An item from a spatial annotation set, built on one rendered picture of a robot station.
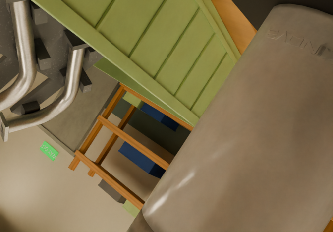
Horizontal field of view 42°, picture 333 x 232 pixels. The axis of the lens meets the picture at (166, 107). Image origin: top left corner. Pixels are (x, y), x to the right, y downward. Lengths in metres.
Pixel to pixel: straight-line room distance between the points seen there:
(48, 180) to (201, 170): 7.18
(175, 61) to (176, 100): 0.08
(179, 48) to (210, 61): 0.12
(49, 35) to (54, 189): 6.49
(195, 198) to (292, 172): 0.05
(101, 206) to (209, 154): 6.38
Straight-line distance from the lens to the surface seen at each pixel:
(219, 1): 0.68
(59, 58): 0.92
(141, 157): 5.71
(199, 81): 0.78
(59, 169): 7.29
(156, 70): 0.65
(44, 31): 0.82
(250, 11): 0.30
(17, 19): 0.73
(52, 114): 0.98
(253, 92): 0.23
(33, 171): 7.68
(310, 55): 0.23
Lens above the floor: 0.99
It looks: 2 degrees down
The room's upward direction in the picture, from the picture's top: 147 degrees counter-clockwise
